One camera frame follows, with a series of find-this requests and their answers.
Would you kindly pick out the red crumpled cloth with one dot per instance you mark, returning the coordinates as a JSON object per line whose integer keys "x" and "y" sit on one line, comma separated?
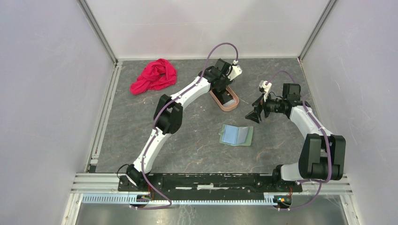
{"x": 157, "y": 75}

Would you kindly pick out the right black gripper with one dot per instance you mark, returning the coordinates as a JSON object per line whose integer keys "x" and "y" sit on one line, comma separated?
{"x": 254, "y": 116}

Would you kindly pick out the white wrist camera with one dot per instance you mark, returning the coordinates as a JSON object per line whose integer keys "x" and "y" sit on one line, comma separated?
{"x": 265, "y": 87}
{"x": 234, "y": 72}

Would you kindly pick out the pink oval card tray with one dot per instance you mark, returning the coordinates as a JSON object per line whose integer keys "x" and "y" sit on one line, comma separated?
{"x": 233, "y": 94}

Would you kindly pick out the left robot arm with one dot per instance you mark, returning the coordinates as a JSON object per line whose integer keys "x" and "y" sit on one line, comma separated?
{"x": 168, "y": 116}

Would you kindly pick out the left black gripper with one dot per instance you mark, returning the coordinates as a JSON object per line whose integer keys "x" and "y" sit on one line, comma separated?
{"x": 221, "y": 87}

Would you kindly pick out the aluminium frame rail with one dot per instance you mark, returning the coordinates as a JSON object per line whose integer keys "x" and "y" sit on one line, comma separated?
{"x": 103, "y": 188}

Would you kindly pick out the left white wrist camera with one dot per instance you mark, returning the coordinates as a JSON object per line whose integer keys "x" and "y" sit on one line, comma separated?
{"x": 234, "y": 72}

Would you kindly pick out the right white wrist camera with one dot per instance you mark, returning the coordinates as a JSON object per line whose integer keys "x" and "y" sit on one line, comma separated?
{"x": 265, "y": 87}

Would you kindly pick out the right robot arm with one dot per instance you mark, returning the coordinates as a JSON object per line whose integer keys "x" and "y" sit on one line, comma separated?
{"x": 322, "y": 155}

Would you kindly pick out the green card holder wallet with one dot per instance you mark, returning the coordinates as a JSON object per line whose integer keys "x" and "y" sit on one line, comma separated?
{"x": 236, "y": 136}

